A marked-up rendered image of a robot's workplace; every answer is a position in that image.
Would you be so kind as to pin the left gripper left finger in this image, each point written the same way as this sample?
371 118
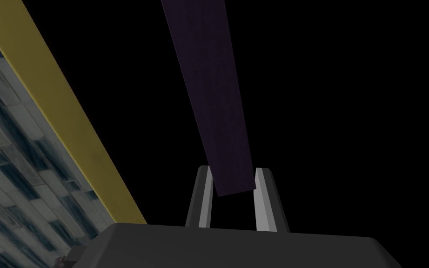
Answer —
200 201

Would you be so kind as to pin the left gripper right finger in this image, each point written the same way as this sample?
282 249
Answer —
267 208

